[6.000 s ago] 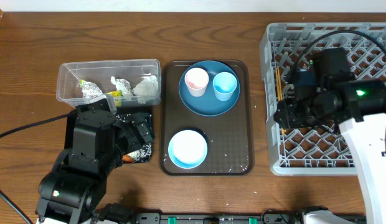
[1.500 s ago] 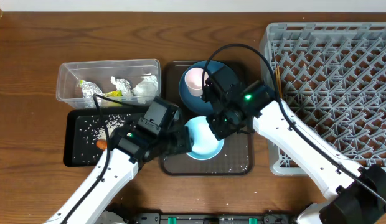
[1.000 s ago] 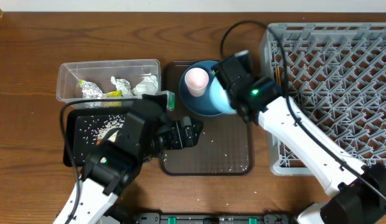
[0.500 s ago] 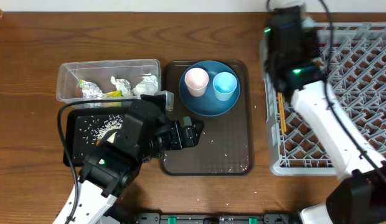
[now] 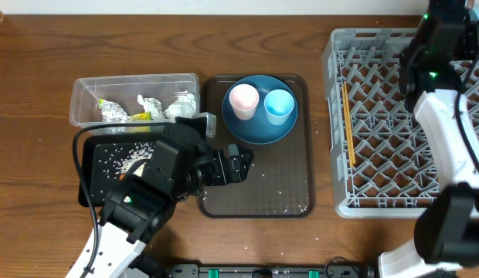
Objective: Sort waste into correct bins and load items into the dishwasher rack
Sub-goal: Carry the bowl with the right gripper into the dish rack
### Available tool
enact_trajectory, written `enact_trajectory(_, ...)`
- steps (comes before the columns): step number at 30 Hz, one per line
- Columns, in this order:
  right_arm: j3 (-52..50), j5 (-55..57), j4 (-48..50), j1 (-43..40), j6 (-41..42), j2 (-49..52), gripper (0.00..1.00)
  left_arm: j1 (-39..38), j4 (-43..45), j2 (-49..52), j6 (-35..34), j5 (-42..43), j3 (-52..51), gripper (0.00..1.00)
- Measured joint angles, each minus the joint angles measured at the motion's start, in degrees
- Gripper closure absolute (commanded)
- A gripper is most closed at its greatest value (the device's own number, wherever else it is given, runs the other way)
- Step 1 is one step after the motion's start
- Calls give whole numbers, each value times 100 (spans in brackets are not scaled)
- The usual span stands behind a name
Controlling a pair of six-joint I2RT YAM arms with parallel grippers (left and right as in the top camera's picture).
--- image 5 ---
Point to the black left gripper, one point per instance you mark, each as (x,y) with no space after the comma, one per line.
(218,159)

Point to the white napkin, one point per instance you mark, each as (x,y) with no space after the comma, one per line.
(184,106)

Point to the pile of white rice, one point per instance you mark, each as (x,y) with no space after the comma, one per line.
(112,160)

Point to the foil snack wrapper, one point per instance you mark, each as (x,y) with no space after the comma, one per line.
(113,112)

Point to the wooden chopstick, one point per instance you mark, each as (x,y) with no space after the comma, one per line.
(350,123)
(347,123)

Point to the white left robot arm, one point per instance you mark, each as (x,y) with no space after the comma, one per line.
(182,164)

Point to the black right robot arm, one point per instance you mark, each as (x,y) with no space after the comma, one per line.
(446,235)

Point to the black waste tray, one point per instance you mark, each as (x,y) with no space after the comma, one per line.
(98,187)

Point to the grey dishwasher rack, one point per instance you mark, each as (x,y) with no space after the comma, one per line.
(381,164)

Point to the dark blue plate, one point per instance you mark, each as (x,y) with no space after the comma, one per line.
(258,130)

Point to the brown plastic tray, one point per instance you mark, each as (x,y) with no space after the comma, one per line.
(280,180)

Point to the pink cup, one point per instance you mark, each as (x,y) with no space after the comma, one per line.
(244,99)

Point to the light blue cup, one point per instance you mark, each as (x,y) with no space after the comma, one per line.
(278,105)

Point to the clear plastic bin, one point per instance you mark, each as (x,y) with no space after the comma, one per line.
(124,90)

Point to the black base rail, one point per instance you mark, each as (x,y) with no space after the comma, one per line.
(337,267)

